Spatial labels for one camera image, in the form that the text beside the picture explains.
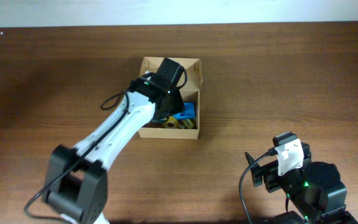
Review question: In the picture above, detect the yellow clear tape roll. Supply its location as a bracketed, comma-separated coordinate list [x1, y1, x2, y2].
[163, 116, 179, 129]

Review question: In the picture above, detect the blue plastic case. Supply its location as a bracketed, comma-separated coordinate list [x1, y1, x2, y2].
[173, 102, 196, 120]

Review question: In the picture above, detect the brown cardboard box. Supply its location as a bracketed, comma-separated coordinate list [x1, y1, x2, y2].
[138, 58, 203, 139]

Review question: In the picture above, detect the yellow highlighter pen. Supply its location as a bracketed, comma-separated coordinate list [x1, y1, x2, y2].
[182, 119, 196, 129]

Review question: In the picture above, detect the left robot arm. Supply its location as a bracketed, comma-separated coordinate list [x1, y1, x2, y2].
[40, 58, 187, 223]

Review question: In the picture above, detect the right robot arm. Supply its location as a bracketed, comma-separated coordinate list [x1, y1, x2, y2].
[239, 131, 357, 224]

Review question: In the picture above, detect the left black cable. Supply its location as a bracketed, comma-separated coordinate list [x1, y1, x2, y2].
[23, 67, 188, 223]

